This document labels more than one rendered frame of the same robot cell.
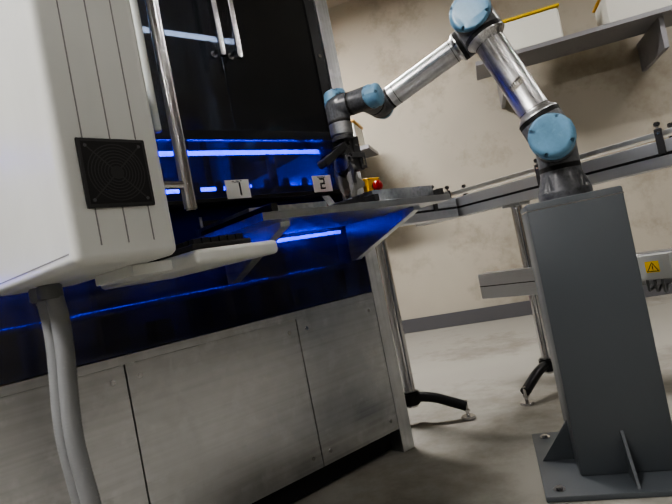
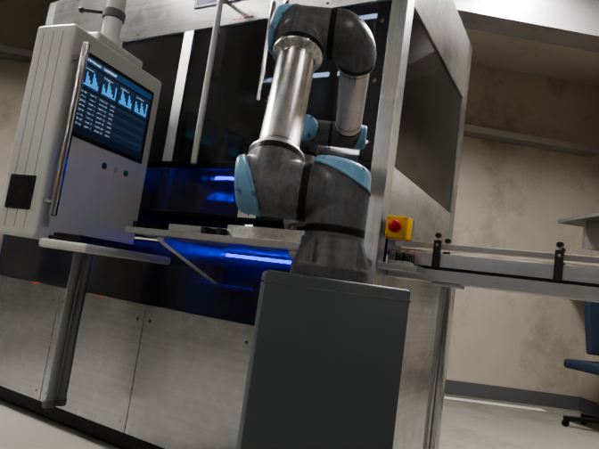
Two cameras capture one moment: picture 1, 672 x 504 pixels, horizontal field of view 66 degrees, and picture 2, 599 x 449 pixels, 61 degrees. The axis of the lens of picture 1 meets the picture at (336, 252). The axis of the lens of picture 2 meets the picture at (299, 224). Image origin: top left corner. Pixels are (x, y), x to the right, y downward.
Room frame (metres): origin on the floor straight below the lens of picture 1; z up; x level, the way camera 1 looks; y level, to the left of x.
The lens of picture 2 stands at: (1.13, -1.60, 0.77)
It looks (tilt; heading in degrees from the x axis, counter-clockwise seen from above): 7 degrees up; 69
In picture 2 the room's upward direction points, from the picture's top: 8 degrees clockwise
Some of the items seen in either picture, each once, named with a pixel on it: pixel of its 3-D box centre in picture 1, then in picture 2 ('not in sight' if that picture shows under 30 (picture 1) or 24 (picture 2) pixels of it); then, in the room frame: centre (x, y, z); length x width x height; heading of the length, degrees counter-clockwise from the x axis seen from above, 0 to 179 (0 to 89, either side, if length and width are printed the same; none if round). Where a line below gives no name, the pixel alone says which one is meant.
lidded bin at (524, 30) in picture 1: (528, 37); not in sight; (3.88, -1.73, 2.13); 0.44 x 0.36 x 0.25; 74
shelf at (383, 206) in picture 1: (319, 221); (255, 248); (1.61, 0.03, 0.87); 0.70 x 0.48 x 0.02; 129
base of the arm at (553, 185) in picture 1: (562, 181); (332, 253); (1.55, -0.70, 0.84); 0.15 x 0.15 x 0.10
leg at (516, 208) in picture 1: (532, 287); not in sight; (2.33, -0.83, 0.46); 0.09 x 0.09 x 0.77; 39
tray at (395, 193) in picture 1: (367, 205); (294, 241); (1.68, -0.13, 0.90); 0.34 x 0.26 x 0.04; 39
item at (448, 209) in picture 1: (397, 208); (496, 265); (2.31, -0.31, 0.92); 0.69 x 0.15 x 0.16; 129
